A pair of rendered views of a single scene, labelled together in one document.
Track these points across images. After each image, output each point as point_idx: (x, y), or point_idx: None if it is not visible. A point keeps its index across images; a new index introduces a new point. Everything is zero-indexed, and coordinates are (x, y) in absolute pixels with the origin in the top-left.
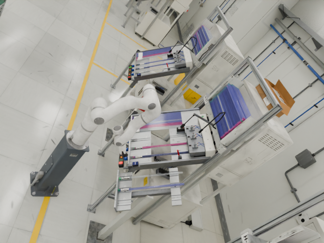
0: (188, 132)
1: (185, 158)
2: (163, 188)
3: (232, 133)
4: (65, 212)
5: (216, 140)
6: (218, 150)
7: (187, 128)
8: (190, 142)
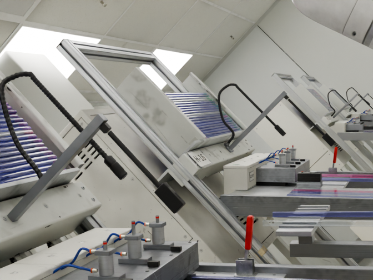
0: (137, 275)
1: (222, 273)
2: (350, 244)
3: (44, 119)
4: None
5: (69, 205)
6: (95, 201)
7: (127, 278)
8: (163, 255)
